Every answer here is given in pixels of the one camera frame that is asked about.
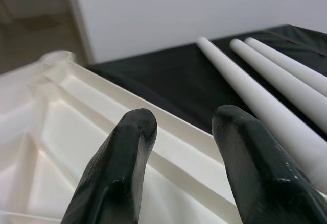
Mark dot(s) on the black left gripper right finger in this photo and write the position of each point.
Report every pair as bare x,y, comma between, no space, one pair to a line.
255,173

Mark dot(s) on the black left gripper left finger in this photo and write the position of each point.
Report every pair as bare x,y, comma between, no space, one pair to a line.
120,162

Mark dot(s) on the white plastic children table top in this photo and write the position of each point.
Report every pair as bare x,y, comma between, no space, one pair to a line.
51,132

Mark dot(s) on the white tapered plastic table leg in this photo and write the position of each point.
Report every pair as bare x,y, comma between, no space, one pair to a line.
281,81
255,96
293,65

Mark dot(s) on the black table cloth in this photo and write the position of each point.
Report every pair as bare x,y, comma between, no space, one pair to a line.
166,81

